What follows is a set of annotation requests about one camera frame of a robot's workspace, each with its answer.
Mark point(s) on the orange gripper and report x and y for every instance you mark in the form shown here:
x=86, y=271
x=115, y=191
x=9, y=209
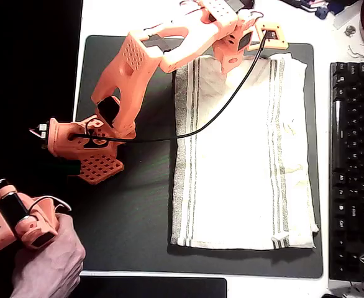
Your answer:
x=228, y=59

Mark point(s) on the white grey-striped towel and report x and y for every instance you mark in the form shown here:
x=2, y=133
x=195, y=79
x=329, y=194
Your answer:
x=238, y=161

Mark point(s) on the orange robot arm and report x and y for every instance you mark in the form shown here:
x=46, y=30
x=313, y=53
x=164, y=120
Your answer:
x=132, y=74

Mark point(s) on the person's hand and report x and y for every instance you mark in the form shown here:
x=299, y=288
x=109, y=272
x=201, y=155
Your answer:
x=51, y=260

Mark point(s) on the small blue part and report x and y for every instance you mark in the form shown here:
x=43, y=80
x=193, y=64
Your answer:
x=322, y=12

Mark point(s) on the clear plastic piece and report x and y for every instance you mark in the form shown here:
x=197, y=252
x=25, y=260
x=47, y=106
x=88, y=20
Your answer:
x=343, y=20

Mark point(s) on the black keyboard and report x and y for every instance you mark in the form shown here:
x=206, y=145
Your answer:
x=356, y=174

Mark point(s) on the black desk mat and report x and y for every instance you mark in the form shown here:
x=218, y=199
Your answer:
x=132, y=217

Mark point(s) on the black flat pad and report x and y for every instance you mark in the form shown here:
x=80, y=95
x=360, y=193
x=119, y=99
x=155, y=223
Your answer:
x=157, y=288

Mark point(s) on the orange framed gripper camera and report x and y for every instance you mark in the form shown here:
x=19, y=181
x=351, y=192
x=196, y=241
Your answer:
x=272, y=35

